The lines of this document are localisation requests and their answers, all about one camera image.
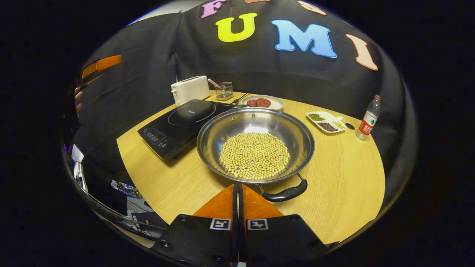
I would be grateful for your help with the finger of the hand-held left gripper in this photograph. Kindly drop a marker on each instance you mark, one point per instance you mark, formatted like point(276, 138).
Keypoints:
point(107, 63)

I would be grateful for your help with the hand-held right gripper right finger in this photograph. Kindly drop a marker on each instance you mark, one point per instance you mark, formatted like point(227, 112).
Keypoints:
point(278, 237)

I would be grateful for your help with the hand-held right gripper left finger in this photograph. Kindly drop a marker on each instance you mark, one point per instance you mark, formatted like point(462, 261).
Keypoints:
point(200, 237)

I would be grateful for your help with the black induction cooktop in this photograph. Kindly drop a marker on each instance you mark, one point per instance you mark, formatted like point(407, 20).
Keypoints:
point(174, 129)

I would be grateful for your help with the pile of soybeans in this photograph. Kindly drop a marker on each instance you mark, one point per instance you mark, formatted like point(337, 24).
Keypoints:
point(254, 155)

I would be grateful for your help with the white toaster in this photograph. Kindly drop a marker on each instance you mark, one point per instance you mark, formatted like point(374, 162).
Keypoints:
point(191, 89)

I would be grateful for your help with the dark device with blue lights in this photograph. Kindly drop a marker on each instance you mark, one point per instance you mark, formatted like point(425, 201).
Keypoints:
point(126, 189)

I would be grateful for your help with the pink striped straw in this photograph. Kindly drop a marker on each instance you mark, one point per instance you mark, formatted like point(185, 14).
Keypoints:
point(213, 82)

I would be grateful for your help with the white divided dish of beans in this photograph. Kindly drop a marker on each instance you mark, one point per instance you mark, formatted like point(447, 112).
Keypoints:
point(326, 122)

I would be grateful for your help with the white round plate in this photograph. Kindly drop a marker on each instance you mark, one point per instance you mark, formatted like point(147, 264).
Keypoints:
point(276, 103)

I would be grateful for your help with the brown meat piece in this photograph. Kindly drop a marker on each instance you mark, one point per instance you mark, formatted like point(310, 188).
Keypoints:
point(264, 102)
point(252, 102)

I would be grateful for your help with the clear water bottle red label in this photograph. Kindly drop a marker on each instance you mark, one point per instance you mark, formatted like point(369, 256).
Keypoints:
point(367, 122)

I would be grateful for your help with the black backdrop cloth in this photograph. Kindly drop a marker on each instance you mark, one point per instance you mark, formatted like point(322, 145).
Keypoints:
point(259, 70)

